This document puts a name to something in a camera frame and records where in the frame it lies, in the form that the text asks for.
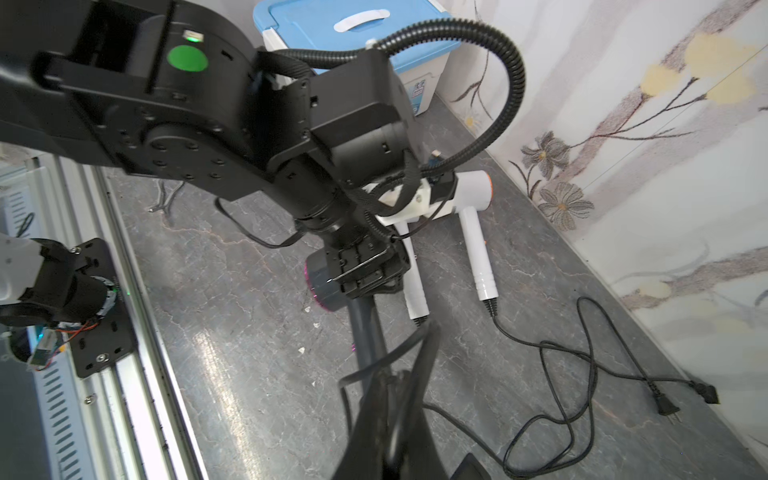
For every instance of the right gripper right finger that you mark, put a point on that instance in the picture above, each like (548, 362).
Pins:
(470, 468)

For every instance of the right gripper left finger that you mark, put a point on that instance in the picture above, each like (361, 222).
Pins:
(389, 437)

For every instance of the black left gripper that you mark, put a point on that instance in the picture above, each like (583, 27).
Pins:
(357, 262)

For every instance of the dark grey pink hair dryer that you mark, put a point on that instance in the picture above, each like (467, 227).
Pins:
(363, 314)

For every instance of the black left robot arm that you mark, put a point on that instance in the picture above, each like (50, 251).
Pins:
(173, 90)

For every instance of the near white hair dryer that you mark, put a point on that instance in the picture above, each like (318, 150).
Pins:
(413, 290)

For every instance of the white hair dryer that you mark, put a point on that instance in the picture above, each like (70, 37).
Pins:
(473, 194)
(413, 290)

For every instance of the far white hair dryer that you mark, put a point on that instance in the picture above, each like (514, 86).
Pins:
(473, 194)

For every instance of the aluminium rail frame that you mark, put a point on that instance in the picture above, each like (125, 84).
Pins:
(83, 400)

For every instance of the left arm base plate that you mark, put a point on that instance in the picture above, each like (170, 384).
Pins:
(80, 286)

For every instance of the white vented cable duct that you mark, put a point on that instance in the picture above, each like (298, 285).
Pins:
(66, 441)

